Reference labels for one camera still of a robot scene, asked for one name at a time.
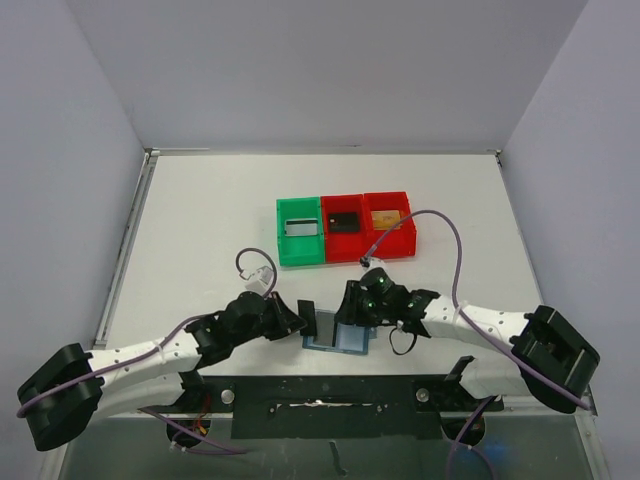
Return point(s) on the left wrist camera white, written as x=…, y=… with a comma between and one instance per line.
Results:
x=261, y=281

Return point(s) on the green plastic bin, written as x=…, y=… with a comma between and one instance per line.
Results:
x=300, y=251

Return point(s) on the gold card in red bin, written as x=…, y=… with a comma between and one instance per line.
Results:
x=383, y=220

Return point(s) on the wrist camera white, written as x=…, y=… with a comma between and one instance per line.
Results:
x=370, y=262
x=261, y=281

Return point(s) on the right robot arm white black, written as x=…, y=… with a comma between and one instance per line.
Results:
x=544, y=356

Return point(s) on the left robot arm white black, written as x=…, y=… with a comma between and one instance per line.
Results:
x=75, y=386

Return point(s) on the dark grey credit card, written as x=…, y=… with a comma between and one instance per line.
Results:
x=307, y=312

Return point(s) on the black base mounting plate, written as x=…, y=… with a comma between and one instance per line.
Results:
x=328, y=407

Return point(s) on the middle red plastic bin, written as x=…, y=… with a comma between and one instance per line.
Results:
x=345, y=247

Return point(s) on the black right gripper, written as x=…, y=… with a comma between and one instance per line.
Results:
x=350, y=304

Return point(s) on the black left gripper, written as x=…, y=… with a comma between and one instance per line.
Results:
x=290, y=321

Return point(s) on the red plastic bin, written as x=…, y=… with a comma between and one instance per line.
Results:
x=345, y=247
x=402, y=241

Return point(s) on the black card in red bin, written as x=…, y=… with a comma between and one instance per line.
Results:
x=343, y=222

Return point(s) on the blue leather card holder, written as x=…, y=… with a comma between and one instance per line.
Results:
x=349, y=339

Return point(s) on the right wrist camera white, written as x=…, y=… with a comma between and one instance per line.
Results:
x=370, y=262

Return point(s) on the aluminium rail left edge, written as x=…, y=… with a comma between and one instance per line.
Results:
x=126, y=247

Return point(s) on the right red plastic bin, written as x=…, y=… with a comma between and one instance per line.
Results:
x=402, y=241

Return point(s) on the silver card in green bin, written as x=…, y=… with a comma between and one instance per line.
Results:
x=301, y=227

